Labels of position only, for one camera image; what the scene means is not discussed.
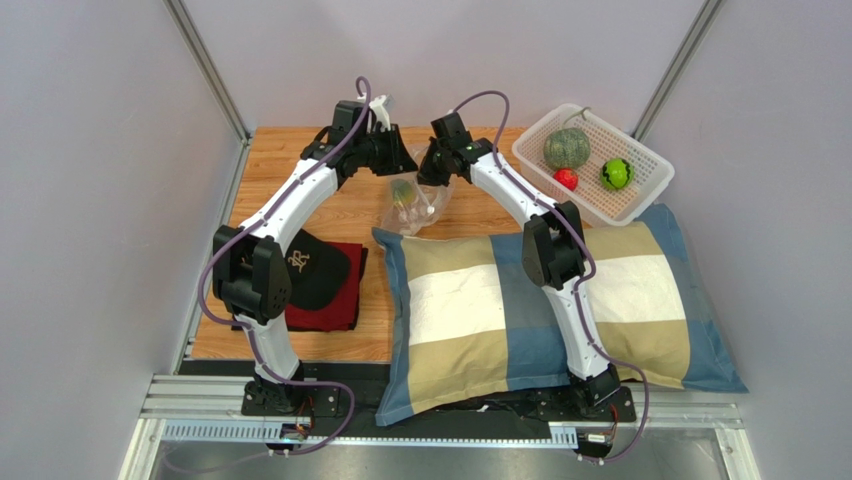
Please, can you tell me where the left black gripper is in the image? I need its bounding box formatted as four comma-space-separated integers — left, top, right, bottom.
354, 125, 420, 178

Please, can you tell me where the clear zip top bag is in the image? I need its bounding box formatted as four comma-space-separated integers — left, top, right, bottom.
380, 172, 455, 236

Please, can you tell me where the red fake tomato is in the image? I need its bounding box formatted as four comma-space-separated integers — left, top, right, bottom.
553, 168, 579, 191

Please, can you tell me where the dark green fake melon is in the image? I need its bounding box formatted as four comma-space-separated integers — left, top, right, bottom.
543, 127, 591, 170

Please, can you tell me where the bright green fake watermelon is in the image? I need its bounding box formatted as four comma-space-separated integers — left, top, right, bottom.
600, 158, 634, 191

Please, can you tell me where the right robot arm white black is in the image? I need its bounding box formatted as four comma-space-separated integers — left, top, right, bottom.
417, 112, 621, 417

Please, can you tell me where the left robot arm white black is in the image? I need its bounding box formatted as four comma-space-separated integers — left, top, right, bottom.
206, 95, 417, 414

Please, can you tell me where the small green fake vegetable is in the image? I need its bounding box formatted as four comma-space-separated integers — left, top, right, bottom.
390, 179, 418, 208

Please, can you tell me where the black baseball cap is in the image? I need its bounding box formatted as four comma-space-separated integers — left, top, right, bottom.
284, 230, 351, 311

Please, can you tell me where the white plastic basket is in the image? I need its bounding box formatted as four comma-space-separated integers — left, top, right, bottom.
512, 103, 675, 227

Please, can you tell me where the plaid pillow blue beige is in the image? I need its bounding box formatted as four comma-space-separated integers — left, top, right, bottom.
372, 204, 746, 393

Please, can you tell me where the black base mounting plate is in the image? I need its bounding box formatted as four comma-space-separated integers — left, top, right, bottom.
179, 350, 642, 439

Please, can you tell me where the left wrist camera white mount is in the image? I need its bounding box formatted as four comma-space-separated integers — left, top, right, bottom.
368, 94, 394, 133

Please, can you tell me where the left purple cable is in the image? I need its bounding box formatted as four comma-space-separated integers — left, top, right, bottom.
197, 75, 374, 461

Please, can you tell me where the purple cable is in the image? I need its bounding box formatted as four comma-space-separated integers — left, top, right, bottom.
197, 75, 374, 461
452, 90, 651, 465

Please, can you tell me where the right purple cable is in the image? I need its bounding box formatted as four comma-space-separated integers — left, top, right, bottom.
452, 90, 651, 465

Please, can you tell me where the left vertical aluminium post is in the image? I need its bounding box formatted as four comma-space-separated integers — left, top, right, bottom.
163, 0, 253, 145

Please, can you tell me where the vertical aluminium post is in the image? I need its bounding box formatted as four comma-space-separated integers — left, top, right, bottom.
632, 0, 727, 142
163, 0, 253, 145

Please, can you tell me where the right vertical aluminium post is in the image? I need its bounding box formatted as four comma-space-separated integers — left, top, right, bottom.
632, 0, 727, 142

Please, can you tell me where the aluminium frame rail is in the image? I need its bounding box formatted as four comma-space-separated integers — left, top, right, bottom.
120, 361, 760, 479

